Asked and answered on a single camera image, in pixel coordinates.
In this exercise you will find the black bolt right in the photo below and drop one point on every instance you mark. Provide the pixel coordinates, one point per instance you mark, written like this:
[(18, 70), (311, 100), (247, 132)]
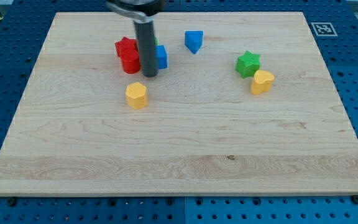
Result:
[(354, 199)]

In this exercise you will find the black bolt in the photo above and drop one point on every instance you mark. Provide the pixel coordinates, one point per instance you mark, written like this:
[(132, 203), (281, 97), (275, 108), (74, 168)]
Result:
[(354, 199), (11, 201)]

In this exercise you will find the wooden board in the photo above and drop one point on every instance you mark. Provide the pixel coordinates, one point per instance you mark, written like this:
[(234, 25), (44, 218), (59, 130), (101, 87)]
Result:
[(202, 133)]

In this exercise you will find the black bolt left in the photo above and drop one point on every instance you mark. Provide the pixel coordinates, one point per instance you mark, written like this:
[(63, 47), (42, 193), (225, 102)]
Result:
[(11, 201)]

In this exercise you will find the yellow hexagon block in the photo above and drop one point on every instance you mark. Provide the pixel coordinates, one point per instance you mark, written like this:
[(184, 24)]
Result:
[(136, 95)]

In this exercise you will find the red cylinder block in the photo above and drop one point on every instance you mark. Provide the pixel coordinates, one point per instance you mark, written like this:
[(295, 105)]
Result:
[(130, 61)]

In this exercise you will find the blue triangle block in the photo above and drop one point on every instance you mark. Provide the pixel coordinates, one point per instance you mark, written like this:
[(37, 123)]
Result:
[(193, 40)]

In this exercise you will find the green star block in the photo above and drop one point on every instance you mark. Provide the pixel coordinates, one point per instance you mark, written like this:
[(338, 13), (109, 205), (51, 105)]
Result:
[(247, 64)]

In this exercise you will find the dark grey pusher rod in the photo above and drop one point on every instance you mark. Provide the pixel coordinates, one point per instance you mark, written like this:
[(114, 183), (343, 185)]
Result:
[(145, 36)]

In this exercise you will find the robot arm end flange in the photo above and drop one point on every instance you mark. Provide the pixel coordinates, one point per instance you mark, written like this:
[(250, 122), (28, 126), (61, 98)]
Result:
[(140, 11)]

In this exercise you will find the yellow heart block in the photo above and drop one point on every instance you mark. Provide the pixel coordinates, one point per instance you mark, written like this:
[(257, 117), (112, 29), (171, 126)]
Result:
[(262, 82)]

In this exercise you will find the blue cube block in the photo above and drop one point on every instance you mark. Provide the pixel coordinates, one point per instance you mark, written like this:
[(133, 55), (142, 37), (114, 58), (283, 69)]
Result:
[(161, 57)]

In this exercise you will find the white fiducial marker tag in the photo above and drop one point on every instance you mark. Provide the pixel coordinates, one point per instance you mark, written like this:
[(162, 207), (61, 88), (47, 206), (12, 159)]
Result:
[(324, 29)]

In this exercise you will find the red star block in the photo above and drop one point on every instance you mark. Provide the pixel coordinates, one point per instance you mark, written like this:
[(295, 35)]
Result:
[(124, 44)]

